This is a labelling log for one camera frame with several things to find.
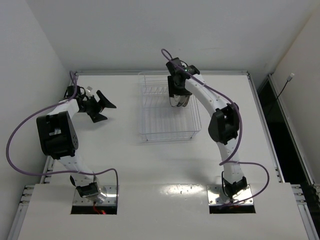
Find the clear wire dish rack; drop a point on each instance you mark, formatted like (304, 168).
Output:
(158, 121)

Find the metal base plate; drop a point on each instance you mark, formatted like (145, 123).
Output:
(108, 197)
(216, 196)

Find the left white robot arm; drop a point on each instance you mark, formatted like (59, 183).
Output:
(58, 138)

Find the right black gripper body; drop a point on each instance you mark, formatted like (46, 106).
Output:
(179, 92)

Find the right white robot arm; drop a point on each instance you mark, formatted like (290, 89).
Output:
(225, 126)

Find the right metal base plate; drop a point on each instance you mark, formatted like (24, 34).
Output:
(216, 196)

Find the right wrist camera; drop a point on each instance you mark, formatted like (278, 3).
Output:
(177, 67)

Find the orange sunburst plate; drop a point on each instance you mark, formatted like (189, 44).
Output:
(186, 101)

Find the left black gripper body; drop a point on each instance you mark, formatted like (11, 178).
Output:
(94, 106)

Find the grey rimmed white plate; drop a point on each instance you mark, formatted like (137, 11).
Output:
(174, 101)

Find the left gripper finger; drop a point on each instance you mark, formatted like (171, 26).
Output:
(104, 102)
(97, 117)

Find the green rimmed white plate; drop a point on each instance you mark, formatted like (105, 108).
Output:
(181, 101)

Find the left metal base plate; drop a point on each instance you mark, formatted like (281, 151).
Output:
(108, 197)

